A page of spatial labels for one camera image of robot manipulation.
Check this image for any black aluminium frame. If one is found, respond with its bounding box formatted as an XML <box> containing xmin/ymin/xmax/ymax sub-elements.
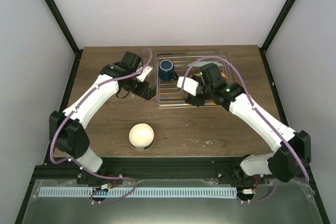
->
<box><xmin>15</xmin><ymin>0</ymin><xmax>330</xmax><ymax>223</ymax></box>

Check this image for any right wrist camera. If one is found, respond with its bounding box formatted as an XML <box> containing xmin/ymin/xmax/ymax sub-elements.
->
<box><xmin>177</xmin><ymin>77</ymin><xmax>199</xmax><ymax>96</ymax></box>

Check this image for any teal flower plate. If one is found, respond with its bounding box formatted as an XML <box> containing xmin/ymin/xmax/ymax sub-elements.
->
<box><xmin>187</xmin><ymin>61</ymin><xmax>223</xmax><ymax>67</ymax></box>

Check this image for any wire dish rack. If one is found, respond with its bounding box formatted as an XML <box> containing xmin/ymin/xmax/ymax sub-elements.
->
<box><xmin>154</xmin><ymin>50</ymin><xmax>236</xmax><ymax>109</ymax></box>

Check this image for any orange scalloped plate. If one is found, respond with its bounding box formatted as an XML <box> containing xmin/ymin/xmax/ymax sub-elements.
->
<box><xmin>190</xmin><ymin>72</ymin><xmax>227</xmax><ymax>79</ymax></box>

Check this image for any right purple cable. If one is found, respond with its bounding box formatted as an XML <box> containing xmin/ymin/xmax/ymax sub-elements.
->
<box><xmin>185</xmin><ymin>56</ymin><xmax>310</xmax><ymax>204</ymax></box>

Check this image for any blue enamel mug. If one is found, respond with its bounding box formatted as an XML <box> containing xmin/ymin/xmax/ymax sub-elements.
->
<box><xmin>158</xmin><ymin>60</ymin><xmax>178</xmax><ymax>81</ymax></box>

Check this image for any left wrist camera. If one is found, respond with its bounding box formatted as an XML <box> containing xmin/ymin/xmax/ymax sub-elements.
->
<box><xmin>136</xmin><ymin>66</ymin><xmax>153</xmax><ymax>82</ymax></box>

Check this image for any light blue slotted strip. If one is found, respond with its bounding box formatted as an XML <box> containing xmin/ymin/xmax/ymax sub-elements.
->
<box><xmin>38</xmin><ymin>187</ymin><xmax>237</xmax><ymax>199</ymax></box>

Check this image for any white upturned bowl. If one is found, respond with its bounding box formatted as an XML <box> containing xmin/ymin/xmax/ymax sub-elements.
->
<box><xmin>129</xmin><ymin>123</ymin><xmax>154</xmax><ymax>147</ymax></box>

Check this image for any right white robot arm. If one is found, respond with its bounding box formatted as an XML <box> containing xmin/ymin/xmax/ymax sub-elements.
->
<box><xmin>177</xmin><ymin>63</ymin><xmax>311</xmax><ymax>184</ymax></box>

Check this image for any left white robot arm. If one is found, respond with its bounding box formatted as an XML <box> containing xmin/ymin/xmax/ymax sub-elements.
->
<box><xmin>49</xmin><ymin>51</ymin><xmax>155</xmax><ymax>184</ymax></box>

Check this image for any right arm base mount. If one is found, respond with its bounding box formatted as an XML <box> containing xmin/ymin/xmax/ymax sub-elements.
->
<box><xmin>216</xmin><ymin>166</ymin><xmax>265</xmax><ymax>184</ymax></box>

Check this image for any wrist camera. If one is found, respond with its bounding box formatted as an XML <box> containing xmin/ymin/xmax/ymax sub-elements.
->
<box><xmin>136</xmin><ymin>66</ymin><xmax>153</xmax><ymax>82</ymax></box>
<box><xmin>177</xmin><ymin>77</ymin><xmax>199</xmax><ymax>96</ymax></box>

